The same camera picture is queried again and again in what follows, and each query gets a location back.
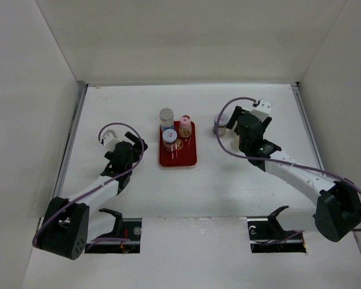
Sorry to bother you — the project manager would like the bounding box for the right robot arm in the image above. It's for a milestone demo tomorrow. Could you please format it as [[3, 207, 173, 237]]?
[[227, 106, 361, 242]]

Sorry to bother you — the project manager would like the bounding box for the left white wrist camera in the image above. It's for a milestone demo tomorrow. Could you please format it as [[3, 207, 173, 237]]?
[[100, 129, 119, 147]]

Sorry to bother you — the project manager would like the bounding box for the pink lid spice jar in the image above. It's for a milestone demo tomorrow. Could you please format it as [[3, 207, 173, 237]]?
[[179, 115, 192, 138]]

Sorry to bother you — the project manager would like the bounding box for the silver lid blue label jar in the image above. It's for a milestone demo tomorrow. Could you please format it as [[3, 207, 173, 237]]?
[[159, 108, 174, 132]]

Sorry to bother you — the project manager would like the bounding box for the red rectangular tray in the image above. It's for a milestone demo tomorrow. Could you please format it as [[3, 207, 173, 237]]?
[[158, 122, 197, 168]]

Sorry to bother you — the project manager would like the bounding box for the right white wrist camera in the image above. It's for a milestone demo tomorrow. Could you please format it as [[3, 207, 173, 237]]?
[[250, 99, 273, 122]]

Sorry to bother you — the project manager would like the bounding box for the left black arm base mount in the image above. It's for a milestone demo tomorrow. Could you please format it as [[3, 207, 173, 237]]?
[[99, 208, 123, 238]]

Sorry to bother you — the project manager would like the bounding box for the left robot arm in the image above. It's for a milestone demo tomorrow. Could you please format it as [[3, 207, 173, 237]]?
[[32, 132, 147, 260]]

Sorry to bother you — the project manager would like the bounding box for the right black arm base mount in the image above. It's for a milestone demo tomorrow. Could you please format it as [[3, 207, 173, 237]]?
[[267, 205, 304, 244]]

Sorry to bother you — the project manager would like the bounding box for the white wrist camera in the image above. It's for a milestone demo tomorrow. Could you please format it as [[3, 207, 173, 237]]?
[[100, 129, 119, 147], [250, 99, 273, 122]]

